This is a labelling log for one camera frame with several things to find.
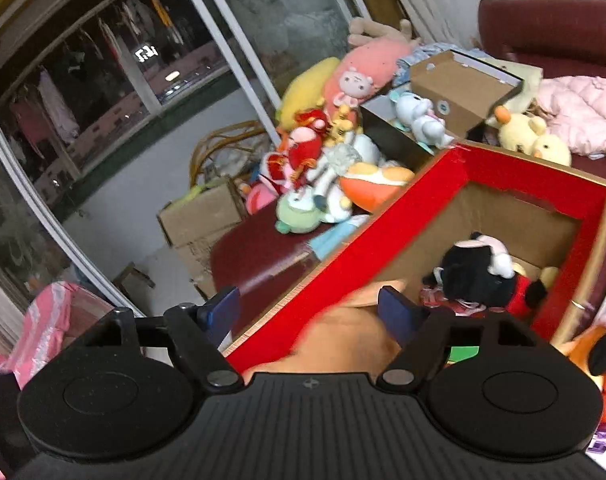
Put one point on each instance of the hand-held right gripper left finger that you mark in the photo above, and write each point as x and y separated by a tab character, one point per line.
223	310

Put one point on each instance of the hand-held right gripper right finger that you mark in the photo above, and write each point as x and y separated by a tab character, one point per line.
398	315

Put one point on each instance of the peach plush rabbit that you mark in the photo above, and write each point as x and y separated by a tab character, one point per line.
343	335

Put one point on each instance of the red cardboard box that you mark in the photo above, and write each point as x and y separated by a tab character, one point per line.
408	220

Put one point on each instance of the black mouse plush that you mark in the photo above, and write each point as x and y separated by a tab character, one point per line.
473	270

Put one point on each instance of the worn brown cardboard box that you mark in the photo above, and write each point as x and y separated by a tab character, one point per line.
203	220

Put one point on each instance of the small wooden stool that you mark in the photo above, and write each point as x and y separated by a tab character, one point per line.
133	280

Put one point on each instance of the green plush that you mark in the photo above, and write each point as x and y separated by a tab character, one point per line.
298	215

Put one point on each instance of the orange and white plush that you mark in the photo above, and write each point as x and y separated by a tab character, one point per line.
373	185

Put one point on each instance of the black open box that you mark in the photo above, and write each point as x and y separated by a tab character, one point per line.
388	135

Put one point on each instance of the pink plastic bag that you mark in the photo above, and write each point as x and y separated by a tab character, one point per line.
43	325

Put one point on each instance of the red costume doll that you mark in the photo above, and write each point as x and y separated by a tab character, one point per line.
305	147

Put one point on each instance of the light blue plush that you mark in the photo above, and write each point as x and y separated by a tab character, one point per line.
420	117

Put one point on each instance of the small tiger plush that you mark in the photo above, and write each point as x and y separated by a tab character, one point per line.
343	122

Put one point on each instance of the yellow duck plush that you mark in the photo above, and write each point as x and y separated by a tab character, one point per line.
515	127
550	150

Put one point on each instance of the open brown cardboard box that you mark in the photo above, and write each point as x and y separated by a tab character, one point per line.
458	95

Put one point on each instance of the yellow plush pillow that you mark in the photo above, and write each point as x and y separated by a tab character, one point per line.
308	90

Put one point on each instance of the glass sliding door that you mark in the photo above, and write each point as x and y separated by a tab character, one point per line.
133	85

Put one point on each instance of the pink round plush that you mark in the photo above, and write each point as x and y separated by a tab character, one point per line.
368	67

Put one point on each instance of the pink padded jacket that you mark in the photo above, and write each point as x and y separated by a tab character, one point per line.
583	110

